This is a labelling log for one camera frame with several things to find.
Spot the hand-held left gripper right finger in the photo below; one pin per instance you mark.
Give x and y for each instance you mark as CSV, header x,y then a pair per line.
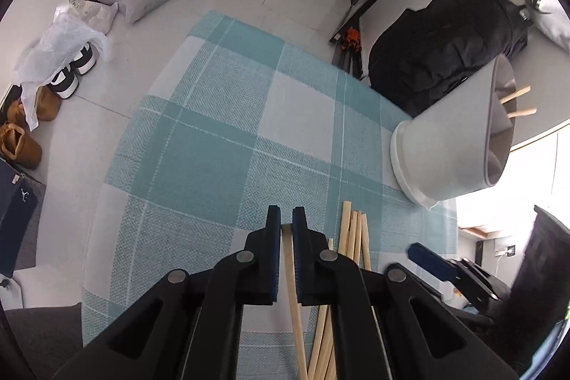
x,y
300,264

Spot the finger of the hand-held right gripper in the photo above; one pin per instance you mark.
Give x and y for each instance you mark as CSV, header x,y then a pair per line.
x,y
429,262

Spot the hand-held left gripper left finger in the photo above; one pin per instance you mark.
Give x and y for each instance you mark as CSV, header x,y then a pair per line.
x,y
274,255

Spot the white utensil holder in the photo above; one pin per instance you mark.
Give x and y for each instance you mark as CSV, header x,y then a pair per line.
x,y
445,148

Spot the teal checked tablecloth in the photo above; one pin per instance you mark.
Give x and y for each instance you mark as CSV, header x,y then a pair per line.
x,y
213,148

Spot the black backpack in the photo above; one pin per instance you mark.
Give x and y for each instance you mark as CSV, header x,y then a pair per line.
x,y
436,46

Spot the orange and black object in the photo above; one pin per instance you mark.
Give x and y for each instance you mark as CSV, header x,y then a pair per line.
x,y
352,37

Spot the grey cushion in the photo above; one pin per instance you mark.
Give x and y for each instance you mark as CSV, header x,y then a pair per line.
x,y
40,340

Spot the dark blue shoe box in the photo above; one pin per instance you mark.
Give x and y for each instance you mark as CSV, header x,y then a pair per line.
x,y
18,219

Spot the brown boot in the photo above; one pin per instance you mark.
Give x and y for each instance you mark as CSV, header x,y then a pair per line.
x,y
46,108
20,144

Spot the black and white sneaker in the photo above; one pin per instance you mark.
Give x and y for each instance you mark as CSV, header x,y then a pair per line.
x,y
64,84
84,59

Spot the white sling bag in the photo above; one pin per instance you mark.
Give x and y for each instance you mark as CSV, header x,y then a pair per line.
x,y
545,1

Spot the white printed plastic bag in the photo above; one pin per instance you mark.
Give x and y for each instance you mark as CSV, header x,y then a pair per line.
x,y
89,15

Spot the translucent plastic bag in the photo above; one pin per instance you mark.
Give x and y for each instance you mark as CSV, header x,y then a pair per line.
x,y
58,41

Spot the wall socket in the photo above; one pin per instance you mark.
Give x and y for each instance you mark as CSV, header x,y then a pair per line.
x,y
510,251

